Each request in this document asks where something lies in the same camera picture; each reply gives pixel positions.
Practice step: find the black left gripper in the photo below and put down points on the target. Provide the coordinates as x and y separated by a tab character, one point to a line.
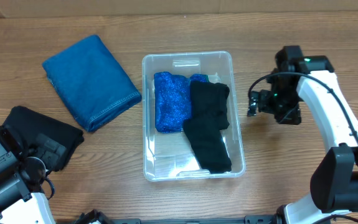
52	158

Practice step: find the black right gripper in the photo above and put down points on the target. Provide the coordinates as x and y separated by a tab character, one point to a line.
256	101

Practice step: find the blue glitter cloth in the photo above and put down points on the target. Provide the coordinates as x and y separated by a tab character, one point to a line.
173	100

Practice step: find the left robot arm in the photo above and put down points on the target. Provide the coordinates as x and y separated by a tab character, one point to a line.
23	170

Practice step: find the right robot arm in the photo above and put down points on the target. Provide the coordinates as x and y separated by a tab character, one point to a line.
334	185

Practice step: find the blue denim folded cloth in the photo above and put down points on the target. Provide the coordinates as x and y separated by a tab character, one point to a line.
91	83

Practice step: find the clear plastic storage bin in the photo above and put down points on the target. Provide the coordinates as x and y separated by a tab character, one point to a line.
169	156

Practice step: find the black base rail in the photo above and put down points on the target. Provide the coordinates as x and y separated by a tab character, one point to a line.
96	217

